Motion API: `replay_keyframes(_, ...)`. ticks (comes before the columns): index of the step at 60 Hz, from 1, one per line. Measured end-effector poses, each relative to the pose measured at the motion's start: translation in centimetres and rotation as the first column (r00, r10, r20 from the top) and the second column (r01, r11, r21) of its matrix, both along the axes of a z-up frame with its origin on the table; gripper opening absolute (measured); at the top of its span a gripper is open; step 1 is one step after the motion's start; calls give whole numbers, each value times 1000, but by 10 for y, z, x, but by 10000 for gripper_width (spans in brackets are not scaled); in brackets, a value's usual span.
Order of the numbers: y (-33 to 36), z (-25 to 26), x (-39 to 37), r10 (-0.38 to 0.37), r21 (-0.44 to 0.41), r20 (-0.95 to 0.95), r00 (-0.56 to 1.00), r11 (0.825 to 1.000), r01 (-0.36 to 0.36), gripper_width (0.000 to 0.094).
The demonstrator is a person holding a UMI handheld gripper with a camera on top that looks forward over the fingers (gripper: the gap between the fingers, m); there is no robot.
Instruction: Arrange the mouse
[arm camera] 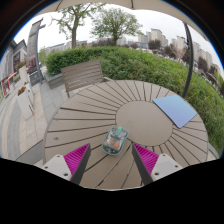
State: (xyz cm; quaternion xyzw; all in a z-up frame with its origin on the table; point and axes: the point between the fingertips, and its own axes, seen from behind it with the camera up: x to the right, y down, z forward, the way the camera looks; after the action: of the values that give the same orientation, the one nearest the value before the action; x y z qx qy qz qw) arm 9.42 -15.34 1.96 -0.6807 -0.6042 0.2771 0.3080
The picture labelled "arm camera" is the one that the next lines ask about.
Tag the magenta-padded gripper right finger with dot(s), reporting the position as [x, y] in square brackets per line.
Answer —
[146, 159]

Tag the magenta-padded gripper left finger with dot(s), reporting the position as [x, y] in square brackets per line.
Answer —
[76, 159]

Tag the transparent teal computer mouse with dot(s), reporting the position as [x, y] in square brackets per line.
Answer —
[115, 140]

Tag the blue rectangular mouse pad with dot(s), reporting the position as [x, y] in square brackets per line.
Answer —
[176, 110]

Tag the white planter box with flowers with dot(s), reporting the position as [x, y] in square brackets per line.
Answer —
[22, 73]
[24, 101]

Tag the grey slatted outdoor chair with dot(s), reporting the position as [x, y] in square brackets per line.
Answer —
[81, 74]

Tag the green trimmed hedge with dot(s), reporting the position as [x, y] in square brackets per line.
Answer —
[150, 66]

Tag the curved black umbrella pole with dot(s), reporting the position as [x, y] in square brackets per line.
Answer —
[190, 56]

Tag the storefront building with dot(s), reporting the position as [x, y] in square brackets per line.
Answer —
[10, 66]

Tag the tall grey sign pillar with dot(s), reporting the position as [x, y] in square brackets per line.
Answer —
[33, 50]

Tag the distant high-rise buildings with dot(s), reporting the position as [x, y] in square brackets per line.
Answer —
[156, 35]

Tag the sparse-leaved tree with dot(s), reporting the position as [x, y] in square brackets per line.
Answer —
[75, 25]

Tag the round-crowned leafy tree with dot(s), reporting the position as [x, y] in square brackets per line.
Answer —
[115, 23]

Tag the beige umbrella canopy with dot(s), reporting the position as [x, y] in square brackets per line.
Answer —
[110, 2]

